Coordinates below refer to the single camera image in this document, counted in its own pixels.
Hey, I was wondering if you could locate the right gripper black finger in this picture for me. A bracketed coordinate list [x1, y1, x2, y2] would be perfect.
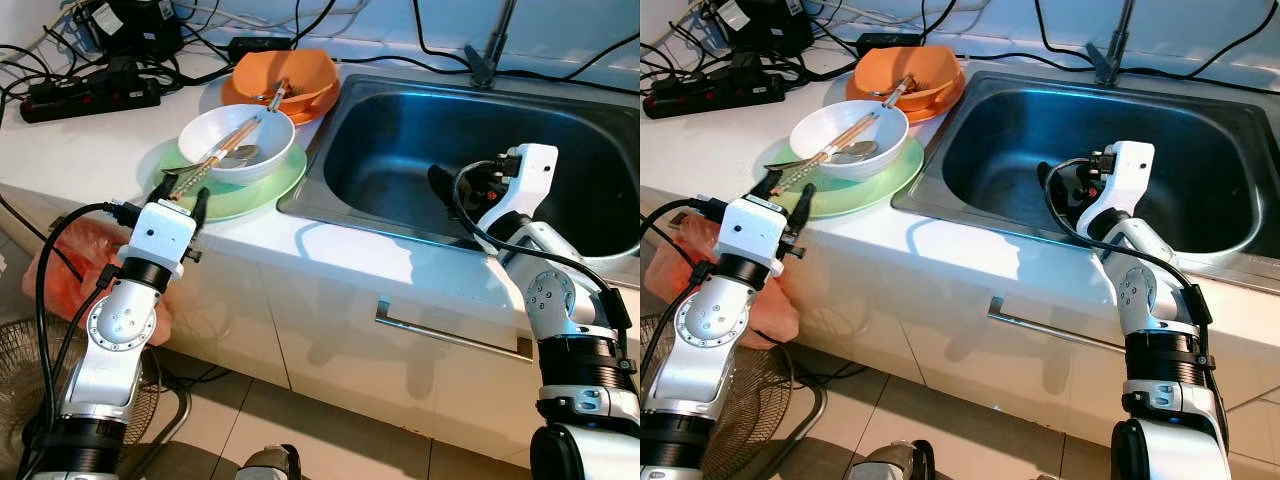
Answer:
[428, 165, 479, 226]
[1037, 160, 1081, 216]

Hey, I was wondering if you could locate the brown wooden chopstick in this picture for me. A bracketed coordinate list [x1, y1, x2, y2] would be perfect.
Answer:
[785, 110, 883, 193]
[770, 108, 876, 197]
[180, 116, 273, 197]
[168, 113, 266, 201]

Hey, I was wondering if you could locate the white bowl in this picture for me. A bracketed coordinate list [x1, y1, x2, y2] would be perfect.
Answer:
[178, 103, 297, 186]
[790, 100, 911, 181]

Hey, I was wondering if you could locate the white kitchen cabinet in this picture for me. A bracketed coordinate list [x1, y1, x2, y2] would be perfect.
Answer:
[0, 190, 641, 471]
[640, 190, 1280, 471]

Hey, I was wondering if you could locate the stainless steel sink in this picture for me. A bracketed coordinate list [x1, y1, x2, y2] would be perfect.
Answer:
[892, 70, 1280, 296]
[278, 72, 641, 263]

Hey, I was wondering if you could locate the green plate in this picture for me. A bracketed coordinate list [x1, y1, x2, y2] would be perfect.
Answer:
[150, 138, 309, 223]
[765, 135, 926, 221]

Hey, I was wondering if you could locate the black power strip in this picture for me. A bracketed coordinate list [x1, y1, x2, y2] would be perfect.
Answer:
[20, 75, 161, 124]
[643, 72, 786, 121]

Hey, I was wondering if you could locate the red plastic bag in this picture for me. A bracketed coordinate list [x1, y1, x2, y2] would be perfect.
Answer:
[22, 215, 171, 346]
[645, 210, 801, 351]

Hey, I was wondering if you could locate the grey metal faucet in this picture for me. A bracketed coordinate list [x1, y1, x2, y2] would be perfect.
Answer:
[465, 0, 521, 89]
[1088, 0, 1136, 86]

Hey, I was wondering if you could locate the black electronic device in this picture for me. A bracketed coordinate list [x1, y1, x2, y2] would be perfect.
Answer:
[85, 0, 186, 59]
[700, 0, 816, 56]

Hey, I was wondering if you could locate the black floor fan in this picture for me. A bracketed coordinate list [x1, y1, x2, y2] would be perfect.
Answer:
[0, 318, 191, 480]
[640, 315, 826, 480]

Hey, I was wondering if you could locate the orange plastic bowl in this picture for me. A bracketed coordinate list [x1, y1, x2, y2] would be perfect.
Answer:
[220, 48, 341, 126]
[846, 45, 966, 123]

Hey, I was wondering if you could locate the small black power adapter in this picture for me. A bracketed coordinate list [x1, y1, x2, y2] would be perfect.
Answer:
[855, 33, 923, 56]
[228, 36, 296, 61]

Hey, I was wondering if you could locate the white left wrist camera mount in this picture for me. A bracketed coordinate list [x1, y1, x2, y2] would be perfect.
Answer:
[122, 200, 198, 281]
[715, 195, 794, 278]

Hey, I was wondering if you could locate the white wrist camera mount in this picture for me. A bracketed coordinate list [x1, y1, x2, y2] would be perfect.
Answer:
[715, 195, 794, 278]
[1078, 140, 1156, 223]
[478, 143, 559, 229]
[122, 200, 198, 281]

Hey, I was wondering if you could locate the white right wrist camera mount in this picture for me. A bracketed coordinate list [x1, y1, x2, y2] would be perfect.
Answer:
[1078, 140, 1156, 223]
[478, 143, 559, 229]

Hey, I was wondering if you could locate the long metal drawer handle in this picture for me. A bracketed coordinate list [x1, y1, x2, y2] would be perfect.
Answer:
[988, 297, 1129, 353]
[375, 300, 534, 361]

